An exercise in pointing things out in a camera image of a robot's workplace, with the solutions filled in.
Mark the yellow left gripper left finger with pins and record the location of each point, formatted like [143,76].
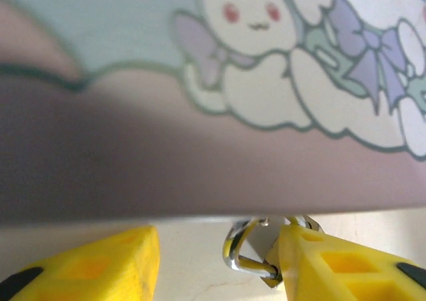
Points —
[100,267]

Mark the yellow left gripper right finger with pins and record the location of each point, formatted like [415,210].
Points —
[336,264]

